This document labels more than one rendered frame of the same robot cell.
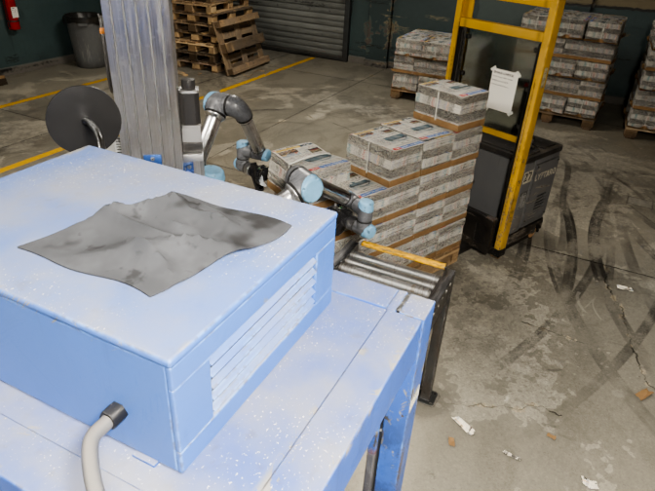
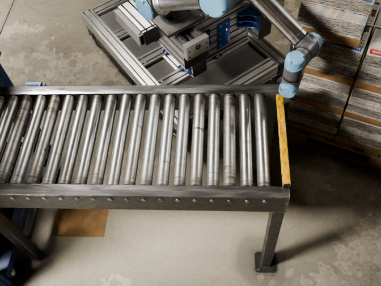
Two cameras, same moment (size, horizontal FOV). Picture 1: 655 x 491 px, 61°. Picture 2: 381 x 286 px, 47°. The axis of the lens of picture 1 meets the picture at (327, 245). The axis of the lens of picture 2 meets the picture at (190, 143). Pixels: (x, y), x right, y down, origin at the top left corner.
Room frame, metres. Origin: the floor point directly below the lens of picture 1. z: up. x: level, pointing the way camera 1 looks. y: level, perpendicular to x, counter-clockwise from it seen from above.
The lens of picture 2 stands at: (1.72, -1.17, 2.25)
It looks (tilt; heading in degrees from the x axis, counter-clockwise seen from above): 56 degrees down; 74
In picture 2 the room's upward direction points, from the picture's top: 7 degrees counter-clockwise
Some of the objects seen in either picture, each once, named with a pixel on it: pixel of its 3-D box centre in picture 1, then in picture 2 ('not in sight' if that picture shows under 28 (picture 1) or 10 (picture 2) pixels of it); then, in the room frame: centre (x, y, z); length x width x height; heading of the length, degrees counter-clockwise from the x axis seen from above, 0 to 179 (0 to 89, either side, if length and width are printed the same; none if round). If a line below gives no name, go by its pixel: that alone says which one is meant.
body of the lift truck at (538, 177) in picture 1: (497, 184); not in sight; (4.22, -1.35, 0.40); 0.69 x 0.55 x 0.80; 42
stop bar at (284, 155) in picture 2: (403, 254); (283, 137); (2.33, -0.37, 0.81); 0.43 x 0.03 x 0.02; 65
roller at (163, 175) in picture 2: not in sight; (166, 139); (1.91, -0.16, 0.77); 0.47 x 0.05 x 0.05; 65
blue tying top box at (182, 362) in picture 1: (125, 269); not in sight; (0.81, 0.35, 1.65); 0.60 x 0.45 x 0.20; 65
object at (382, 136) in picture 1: (388, 138); not in sight; (3.27, -0.33, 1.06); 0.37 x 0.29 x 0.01; 44
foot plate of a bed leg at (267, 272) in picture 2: (425, 396); (265, 262); (2.21, -0.58, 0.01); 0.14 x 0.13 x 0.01; 65
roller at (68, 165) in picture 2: not in sight; (74, 139); (1.55, 0.01, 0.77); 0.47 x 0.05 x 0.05; 65
